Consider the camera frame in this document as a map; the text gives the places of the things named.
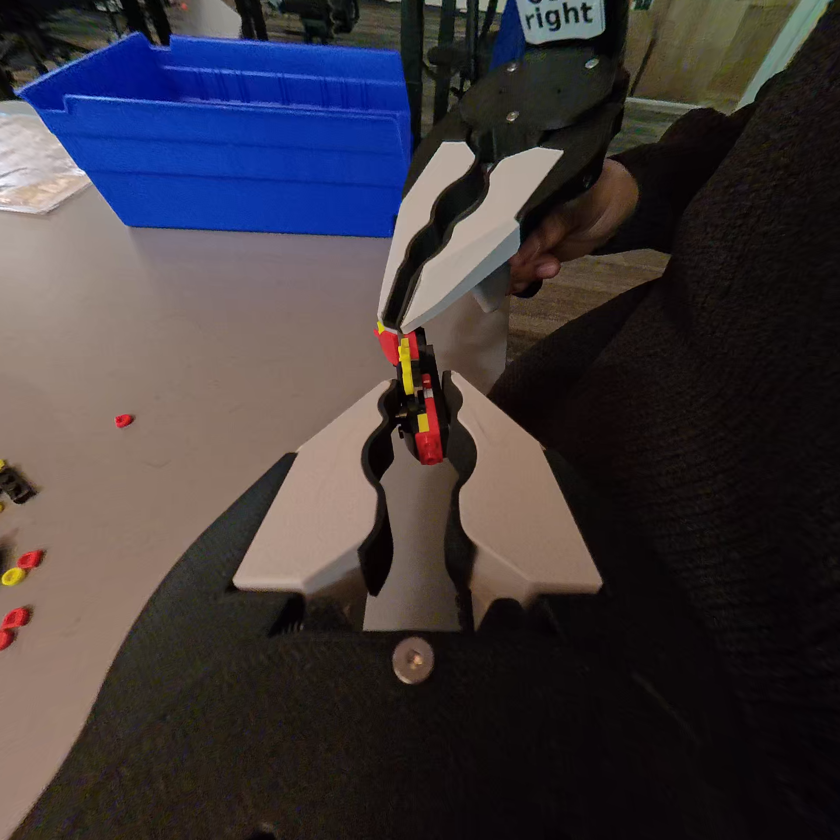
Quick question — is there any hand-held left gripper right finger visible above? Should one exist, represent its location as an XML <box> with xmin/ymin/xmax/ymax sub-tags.
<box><xmin>440</xmin><ymin>371</ymin><xmax>603</xmax><ymax>630</ymax></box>

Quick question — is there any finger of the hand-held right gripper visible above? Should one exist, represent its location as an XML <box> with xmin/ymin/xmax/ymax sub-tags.
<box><xmin>398</xmin><ymin>148</ymin><xmax>565</xmax><ymax>334</ymax></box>
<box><xmin>378</xmin><ymin>140</ymin><xmax>487</xmax><ymax>329</ymax></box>

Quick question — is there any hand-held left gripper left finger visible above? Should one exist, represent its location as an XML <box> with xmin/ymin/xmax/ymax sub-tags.
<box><xmin>233</xmin><ymin>379</ymin><xmax>401</xmax><ymax>632</ymax></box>

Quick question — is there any yellow red lego car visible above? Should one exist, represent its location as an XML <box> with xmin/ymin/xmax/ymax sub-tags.
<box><xmin>374</xmin><ymin>320</ymin><xmax>452</xmax><ymax>467</ymax></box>

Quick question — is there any pile of lego pieces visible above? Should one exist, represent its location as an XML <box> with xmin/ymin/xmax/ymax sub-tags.
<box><xmin>0</xmin><ymin>459</ymin><xmax>47</xmax><ymax>651</ymax></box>

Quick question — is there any person's right forearm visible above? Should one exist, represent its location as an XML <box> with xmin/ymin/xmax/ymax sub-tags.
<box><xmin>610</xmin><ymin>105</ymin><xmax>756</xmax><ymax>257</ymax></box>

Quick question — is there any person's right hand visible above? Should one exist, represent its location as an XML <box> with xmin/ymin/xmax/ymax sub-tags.
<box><xmin>508</xmin><ymin>157</ymin><xmax>641</xmax><ymax>296</ymax></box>

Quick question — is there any person's black sweater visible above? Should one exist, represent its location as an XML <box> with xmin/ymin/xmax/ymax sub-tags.
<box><xmin>489</xmin><ymin>13</ymin><xmax>840</xmax><ymax>840</ymax></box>

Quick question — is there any white folded sheet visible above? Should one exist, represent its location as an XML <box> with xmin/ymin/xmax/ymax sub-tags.
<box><xmin>172</xmin><ymin>0</ymin><xmax>242</xmax><ymax>39</ymax></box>

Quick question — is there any clear plastic bag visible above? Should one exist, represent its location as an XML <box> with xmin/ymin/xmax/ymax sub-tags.
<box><xmin>0</xmin><ymin>112</ymin><xmax>91</xmax><ymax>216</ymax></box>

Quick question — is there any black frame table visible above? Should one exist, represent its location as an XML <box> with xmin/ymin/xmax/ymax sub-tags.
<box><xmin>400</xmin><ymin>0</ymin><xmax>500</xmax><ymax>126</ymax></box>

